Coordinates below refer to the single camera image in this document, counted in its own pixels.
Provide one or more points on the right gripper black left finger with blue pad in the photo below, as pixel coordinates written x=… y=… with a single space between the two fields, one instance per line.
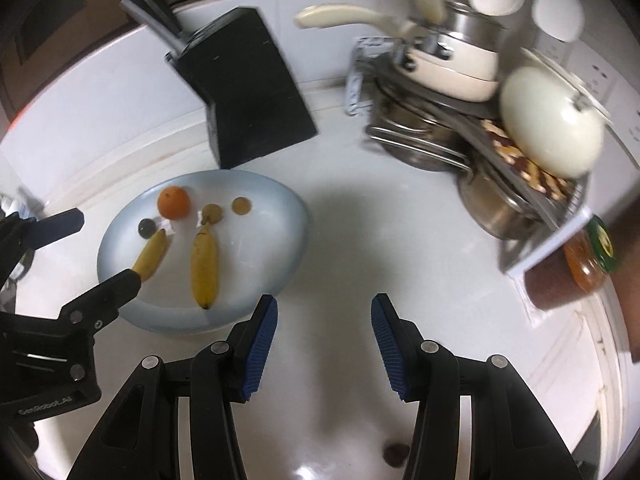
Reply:
x=228 y=371

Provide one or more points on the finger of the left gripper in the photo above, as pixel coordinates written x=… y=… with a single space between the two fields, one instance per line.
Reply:
x=49 y=230
x=99 y=306

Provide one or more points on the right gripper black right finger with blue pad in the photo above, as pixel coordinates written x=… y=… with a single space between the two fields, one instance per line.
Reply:
x=423 y=372

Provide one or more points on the yellow banana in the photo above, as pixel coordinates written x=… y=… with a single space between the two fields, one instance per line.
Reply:
x=151 y=256
x=204 y=268

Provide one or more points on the dark small fruit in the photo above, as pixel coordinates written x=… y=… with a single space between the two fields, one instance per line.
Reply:
x=147 y=228
x=396 y=454

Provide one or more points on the small orange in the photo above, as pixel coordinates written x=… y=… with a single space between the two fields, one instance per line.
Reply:
x=173 y=203

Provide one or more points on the small brown fruit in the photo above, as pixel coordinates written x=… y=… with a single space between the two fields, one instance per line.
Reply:
x=211 y=214

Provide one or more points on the small tan fruit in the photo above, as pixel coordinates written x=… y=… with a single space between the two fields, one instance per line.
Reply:
x=241 y=206

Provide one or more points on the dark small fruit on counter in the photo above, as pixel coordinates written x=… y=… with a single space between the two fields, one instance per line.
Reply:
x=396 y=454

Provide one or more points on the pale blue oval plate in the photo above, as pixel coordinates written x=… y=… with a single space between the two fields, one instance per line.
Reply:
x=217 y=240

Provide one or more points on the steel pot under shelf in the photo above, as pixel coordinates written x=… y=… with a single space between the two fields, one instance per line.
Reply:
x=494 y=204

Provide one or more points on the glass jar green lid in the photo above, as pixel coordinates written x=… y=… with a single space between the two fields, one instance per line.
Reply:
x=590 y=255

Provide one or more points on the patterned trivet mat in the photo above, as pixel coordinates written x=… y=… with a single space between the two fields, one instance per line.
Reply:
x=541 y=181

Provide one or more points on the black knife block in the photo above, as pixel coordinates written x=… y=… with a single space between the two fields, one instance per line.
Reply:
x=252 y=104

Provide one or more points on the cream round ceramic pot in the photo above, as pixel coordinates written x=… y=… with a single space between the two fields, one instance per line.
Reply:
x=552 y=117

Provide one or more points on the white hanging spoon right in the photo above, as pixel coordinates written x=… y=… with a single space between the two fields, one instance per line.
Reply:
x=563 y=20

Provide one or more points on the steel pan with handle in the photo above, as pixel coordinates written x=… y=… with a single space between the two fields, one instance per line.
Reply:
x=414 y=136

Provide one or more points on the steel handled knife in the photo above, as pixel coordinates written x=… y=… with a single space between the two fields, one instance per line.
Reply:
x=157 y=15

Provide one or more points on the cream saucepan with handle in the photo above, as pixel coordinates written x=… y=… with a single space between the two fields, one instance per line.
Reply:
x=439 y=60

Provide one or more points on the white wall socket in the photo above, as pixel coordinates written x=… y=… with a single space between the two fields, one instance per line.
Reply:
x=611 y=89

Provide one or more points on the steel pot cream handle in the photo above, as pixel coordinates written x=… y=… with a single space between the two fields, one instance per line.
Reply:
x=457 y=19

